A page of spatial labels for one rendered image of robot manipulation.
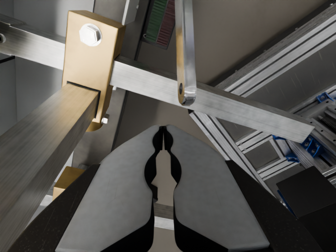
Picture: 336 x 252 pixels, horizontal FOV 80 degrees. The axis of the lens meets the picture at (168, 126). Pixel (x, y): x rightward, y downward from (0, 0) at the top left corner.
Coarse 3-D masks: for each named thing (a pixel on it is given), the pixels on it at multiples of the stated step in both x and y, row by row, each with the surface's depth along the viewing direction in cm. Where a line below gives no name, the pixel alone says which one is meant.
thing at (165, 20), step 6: (168, 0) 30; (168, 6) 31; (174, 6) 31; (168, 12) 31; (174, 12) 31; (168, 18) 31; (174, 18) 31; (162, 24) 32; (168, 24) 32; (162, 30) 32; (168, 30) 32; (162, 36) 33; (168, 36) 33; (156, 42) 33; (162, 42) 33
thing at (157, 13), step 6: (156, 0) 30; (162, 0) 30; (156, 6) 31; (162, 6) 31; (156, 12) 31; (162, 12) 31; (150, 18) 31; (156, 18) 31; (150, 24) 32; (156, 24) 32; (150, 30) 32; (156, 30) 32; (150, 36) 33; (156, 36) 33
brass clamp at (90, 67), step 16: (80, 16) 20; (96, 16) 22; (112, 32) 20; (80, 48) 21; (96, 48) 21; (112, 48) 21; (64, 64) 22; (80, 64) 22; (96, 64) 22; (112, 64) 22; (64, 80) 23; (80, 80) 23; (96, 80) 23; (96, 112) 25; (96, 128) 27
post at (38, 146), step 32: (64, 96) 20; (96, 96) 23; (32, 128) 15; (64, 128) 16; (0, 160) 12; (32, 160) 12; (64, 160) 17; (0, 192) 10; (32, 192) 12; (0, 224) 9
